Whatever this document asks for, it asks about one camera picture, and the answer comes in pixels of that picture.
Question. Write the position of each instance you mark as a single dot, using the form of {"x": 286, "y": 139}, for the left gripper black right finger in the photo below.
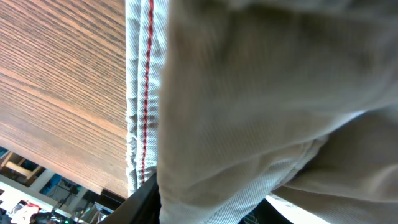
{"x": 264, "y": 213}

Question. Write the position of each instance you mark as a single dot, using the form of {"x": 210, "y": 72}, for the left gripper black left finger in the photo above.
{"x": 142, "y": 207}

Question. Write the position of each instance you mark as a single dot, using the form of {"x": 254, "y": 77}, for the beige shorts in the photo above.
{"x": 231, "y": 101}

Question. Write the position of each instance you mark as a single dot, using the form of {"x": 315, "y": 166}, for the cluttered background shelf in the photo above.
{"x": 31, "y": 193}

